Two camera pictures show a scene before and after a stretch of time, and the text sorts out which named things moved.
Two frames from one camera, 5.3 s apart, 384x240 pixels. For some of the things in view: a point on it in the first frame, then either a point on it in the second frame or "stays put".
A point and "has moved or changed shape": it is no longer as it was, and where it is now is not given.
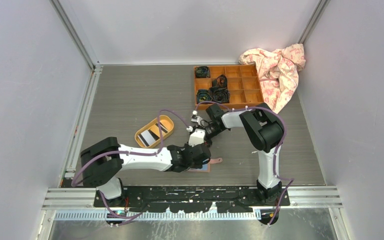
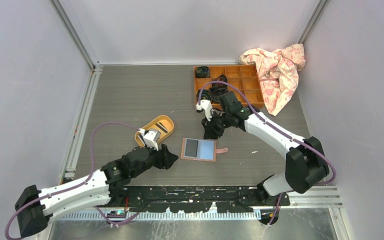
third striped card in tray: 163,127 stays put
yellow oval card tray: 149,135 stays put
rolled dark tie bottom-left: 204,95 stays put
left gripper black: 196,165 → 165,158
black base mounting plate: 192,199 stays put
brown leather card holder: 206,167 has moved or changed shape
